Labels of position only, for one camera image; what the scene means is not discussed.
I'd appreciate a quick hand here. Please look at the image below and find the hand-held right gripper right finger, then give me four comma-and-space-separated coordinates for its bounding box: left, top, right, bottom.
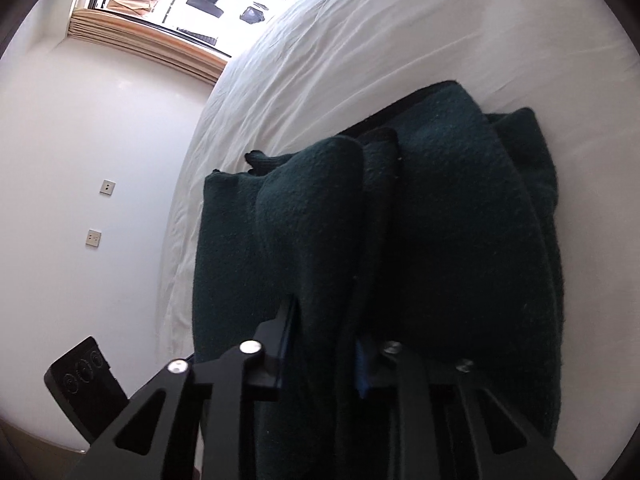
352, 337, 577, 480

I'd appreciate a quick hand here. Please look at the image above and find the beige curtain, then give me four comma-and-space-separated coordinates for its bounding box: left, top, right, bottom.
67, 7, 229, 84

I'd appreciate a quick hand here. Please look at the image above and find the white bed sheet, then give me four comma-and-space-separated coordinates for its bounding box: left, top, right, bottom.
160, 0, 640, 480

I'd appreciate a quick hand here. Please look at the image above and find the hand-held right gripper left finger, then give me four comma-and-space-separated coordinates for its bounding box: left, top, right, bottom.
65, 305, 297, 480

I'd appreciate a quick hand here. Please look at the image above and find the black framed window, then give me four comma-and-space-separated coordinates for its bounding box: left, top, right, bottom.
75, 0, 332, 57

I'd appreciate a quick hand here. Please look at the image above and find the dark green knit garment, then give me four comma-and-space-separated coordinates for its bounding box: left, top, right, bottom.
192, 80, 567, 480

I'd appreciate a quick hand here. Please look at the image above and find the black box with round dials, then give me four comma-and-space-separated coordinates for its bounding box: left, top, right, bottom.
44, 336, 133, 446

